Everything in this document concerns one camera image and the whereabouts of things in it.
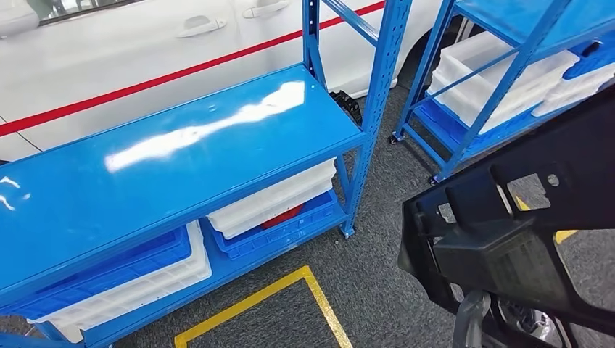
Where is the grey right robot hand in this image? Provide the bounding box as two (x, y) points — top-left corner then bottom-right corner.
(452, 290), (563, 348)

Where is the black plastic frame part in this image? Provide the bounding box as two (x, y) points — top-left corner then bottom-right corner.
(397, 85), (615, 348)

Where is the blue wheeled shelf rack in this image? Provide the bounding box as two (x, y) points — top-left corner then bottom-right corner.
(388, 0), (615, 186)

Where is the red part in bin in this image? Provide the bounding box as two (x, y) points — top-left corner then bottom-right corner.
(260, 204), (305, 230)

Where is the blue metal shelf rack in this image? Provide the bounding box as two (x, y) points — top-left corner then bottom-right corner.
(0, 0), (415, 348)

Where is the blue plastic bin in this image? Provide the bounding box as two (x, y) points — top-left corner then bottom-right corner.
(206, 189), (340, 261)
(562, 37), (615, 81)
(413, 98), (534, 156)
(0, 225), (194, 322)

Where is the long red barrier belt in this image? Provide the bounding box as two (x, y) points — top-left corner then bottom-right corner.
(0, 0), (388, 138)

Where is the white car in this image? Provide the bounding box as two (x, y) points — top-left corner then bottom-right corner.
(0, 0), (465, 165)

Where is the black cable chain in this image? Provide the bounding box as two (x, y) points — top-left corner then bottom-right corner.
(329, 89), (363, 128)

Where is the white car door handle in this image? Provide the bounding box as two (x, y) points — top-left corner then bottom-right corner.
(175, 14), (228, 40)
(242, 0), (293, 20)

